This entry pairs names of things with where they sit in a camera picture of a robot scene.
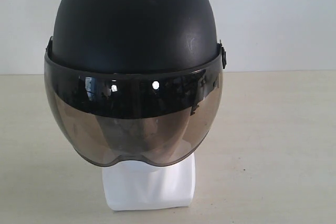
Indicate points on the black motorcycle helmet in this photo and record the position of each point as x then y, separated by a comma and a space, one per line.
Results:
134, 80

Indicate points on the white mannequin head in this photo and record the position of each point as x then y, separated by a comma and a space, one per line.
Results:
135, 185

